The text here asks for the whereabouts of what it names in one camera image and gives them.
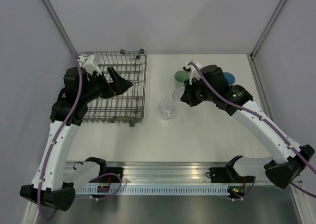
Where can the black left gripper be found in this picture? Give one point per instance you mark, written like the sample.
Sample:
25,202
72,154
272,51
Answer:
117,87

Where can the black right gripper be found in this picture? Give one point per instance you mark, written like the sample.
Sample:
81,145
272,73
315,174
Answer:
188,96

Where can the clear glass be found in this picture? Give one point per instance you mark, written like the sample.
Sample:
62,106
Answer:
166,109
177,94

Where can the green plastic cup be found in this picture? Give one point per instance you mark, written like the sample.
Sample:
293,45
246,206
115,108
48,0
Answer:
179,78

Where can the blue plastic cup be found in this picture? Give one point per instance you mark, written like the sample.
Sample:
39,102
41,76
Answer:
230,78

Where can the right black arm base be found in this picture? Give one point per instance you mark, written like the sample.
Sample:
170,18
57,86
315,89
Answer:
223,175

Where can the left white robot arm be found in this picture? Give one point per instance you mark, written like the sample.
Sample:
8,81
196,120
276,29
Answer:
49,187

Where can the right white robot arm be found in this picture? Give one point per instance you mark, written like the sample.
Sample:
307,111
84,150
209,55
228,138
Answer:
287,157

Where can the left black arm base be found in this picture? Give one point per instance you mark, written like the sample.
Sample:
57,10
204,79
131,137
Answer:
111,178

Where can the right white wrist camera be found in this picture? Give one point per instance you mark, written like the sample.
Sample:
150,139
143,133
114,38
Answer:
191,68

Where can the grey wire dish rack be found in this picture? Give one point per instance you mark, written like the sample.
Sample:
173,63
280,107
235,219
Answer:
128,107

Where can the aluminium front rail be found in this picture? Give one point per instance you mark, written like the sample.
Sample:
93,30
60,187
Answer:
165,173

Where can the left aluminium corner post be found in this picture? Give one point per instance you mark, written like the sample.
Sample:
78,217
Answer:
58,24

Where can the aluminium corner post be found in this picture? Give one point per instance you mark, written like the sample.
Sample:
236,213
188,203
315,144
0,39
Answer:
58,24
270,23

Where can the white slotted cable duct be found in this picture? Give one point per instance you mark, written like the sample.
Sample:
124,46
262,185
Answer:
217,190

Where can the right aluminium corner post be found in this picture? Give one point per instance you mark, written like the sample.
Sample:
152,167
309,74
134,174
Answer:
270,23

